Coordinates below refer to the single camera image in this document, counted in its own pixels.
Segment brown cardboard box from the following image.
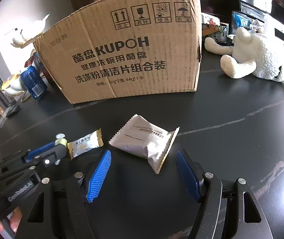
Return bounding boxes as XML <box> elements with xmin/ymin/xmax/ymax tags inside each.
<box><xmin>34</xmin><ymin>0</ymin><xmax>202</xmax><ymax>104</ymax></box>

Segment pale green candy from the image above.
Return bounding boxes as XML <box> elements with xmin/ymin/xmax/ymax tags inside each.
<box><xmin>55</xmin><ymin>133</ymin><xmax>68</xmax><ymax>147</ymax></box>

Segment white gold candy packet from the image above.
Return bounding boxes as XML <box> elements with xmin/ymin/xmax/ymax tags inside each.
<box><xmin>67</xmin><ymin>129</ymin><xmax>103</xmax><ymax>160</ymax></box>

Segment beige large snack pouch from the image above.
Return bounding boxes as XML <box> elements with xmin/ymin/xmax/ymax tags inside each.
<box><xmin>109</xmin><ymin>114</ymin><xmax>180</xmax><ymax>174</ymax></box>

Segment black remote control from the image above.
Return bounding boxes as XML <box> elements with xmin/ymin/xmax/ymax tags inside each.
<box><xmin>2</xmin><ymin>104</ymin><xmax>21</xmax><ymax>119</ymax></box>

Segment white shell bowl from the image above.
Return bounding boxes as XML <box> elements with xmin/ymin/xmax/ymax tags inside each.
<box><xmin>10</xmin><ymin>14</ymin><xmax>50</xmax><ymax>48</ymax></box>
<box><xmin>1</xmin><ymin>74</ymin><xmax>26</xmax><ymax>97</ymax></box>

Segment blue pepsi can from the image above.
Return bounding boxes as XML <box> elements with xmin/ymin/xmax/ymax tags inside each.
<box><xmin>21</xmin><ymin>65</ymin><xmax>47</xmax><ymax>99</ymax></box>

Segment white lower shell bowl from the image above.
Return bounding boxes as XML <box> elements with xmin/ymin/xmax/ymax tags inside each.
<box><xmin>1</xmin><ymin>74</ymin><xmax>26</xmax><ymax>97</ymax></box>

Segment white plush sheep toy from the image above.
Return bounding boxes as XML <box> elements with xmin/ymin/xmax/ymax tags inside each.
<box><xmin>204</xmin><ymin>27</ymin><xmax>284</xmax><ymax>84</ymax></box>

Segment yellow snack bag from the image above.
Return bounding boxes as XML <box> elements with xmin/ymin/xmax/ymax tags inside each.
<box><xmin>1</xmin><ymin>73</ymin><xmax>20</xmax><ymax>91</ymax></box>

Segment white upper shell bowl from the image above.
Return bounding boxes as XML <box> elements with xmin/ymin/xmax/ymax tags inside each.
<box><xmin>10</xmin><ymin>14</ymin><xmax>50</xmax><ymax>48</ymax></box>

